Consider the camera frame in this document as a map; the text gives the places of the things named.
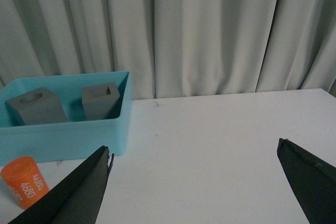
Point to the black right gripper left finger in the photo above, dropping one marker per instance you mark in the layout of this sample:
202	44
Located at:
78	197

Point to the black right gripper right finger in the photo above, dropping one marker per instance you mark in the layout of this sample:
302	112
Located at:
311	179

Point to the orange cylinder with white digits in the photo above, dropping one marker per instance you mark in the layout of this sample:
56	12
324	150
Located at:
25	181

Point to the gray cube with round hole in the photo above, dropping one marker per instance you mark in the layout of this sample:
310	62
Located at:
39	106

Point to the gray cube with rectangular hole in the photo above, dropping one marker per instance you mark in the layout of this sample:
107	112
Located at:
99	101

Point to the light blue plastic box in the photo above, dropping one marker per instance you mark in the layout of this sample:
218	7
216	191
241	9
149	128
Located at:
75	139

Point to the white pleated curtain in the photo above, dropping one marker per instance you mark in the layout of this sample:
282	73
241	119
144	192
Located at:
174	48

